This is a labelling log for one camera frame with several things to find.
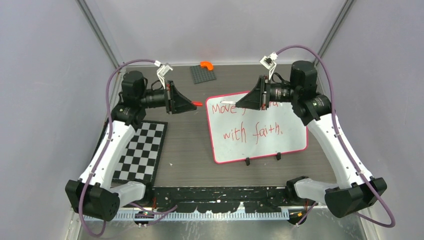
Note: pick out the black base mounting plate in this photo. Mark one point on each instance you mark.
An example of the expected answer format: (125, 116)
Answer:
(228, 199)

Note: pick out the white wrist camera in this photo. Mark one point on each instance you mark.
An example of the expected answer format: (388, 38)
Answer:
(269, 62)
(163, 69)

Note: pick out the orange curved plastic piece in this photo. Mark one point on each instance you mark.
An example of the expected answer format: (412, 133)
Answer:
(207, 65)

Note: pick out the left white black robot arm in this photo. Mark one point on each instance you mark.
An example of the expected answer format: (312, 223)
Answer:
(92, 194)

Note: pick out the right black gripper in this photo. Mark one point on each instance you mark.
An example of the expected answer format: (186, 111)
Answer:
(257, 98)

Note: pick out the pink framed whiteboard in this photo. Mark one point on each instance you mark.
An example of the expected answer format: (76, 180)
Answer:
(239, 133)

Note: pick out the grey studded baseplate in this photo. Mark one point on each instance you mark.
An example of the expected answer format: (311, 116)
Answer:
(201, 75)

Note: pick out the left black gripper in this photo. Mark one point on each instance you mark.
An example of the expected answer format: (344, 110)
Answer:
(176, 102)

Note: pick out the red marker cap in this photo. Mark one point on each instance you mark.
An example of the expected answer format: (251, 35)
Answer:
(197, 103)

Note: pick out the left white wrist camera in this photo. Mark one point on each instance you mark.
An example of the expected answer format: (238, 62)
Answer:
(163, 69)

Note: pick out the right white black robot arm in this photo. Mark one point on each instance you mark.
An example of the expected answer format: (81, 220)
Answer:
(355, 188)

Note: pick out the black white checkerboard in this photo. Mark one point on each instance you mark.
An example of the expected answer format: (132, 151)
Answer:
(128, 153)

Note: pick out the red capped white marker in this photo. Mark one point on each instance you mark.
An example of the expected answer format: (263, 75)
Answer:
(230, 102)

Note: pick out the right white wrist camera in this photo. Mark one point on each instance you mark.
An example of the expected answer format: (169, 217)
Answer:
(269, 62)

